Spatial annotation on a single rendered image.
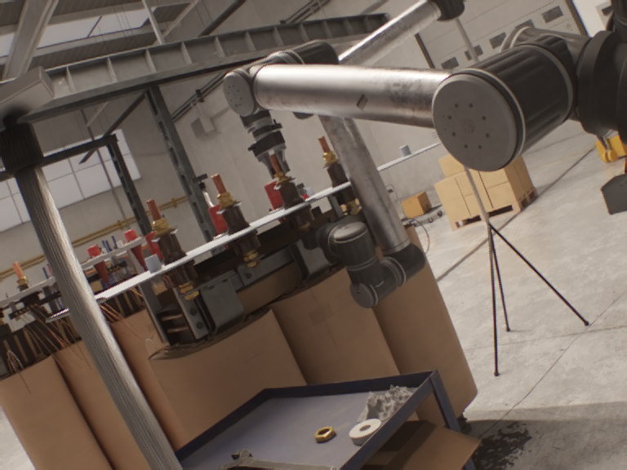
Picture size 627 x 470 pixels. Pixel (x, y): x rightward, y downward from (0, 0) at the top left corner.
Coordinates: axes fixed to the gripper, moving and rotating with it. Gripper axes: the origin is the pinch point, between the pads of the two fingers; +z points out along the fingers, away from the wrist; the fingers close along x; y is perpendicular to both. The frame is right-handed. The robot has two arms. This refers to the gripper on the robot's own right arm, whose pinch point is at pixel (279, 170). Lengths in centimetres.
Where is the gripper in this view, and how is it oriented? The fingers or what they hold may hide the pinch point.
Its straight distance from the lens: 214.4
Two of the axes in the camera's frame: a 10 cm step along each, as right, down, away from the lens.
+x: 6.6, -2.5, -7.1
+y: -6.3, 3.3, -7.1
